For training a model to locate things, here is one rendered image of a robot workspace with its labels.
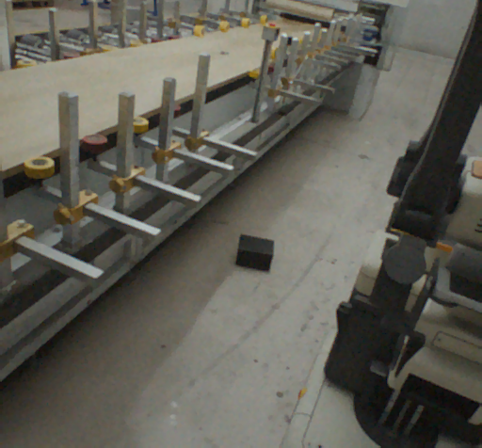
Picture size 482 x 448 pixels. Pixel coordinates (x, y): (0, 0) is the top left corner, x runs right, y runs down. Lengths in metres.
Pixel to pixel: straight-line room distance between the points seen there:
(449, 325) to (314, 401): 0.67
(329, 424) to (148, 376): 0.76
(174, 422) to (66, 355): 0.53
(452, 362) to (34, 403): 1.43
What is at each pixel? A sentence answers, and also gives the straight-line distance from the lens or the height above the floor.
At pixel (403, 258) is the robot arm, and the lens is 0.70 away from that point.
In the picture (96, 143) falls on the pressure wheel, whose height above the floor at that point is 0.91.
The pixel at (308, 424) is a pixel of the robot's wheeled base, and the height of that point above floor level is 0.28.
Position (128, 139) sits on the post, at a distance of 1.49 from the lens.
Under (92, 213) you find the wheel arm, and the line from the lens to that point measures 1.38.
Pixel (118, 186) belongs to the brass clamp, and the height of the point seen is 0.81.
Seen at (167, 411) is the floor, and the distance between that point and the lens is 1.90.
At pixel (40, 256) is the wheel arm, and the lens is 1.19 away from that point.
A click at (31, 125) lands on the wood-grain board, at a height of 0.90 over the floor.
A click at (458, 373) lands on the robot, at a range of 1.21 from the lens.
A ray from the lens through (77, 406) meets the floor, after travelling 1.93.
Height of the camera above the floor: 1.55
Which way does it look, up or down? 29 degrees down
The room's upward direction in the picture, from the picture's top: 11 degrees clockwise
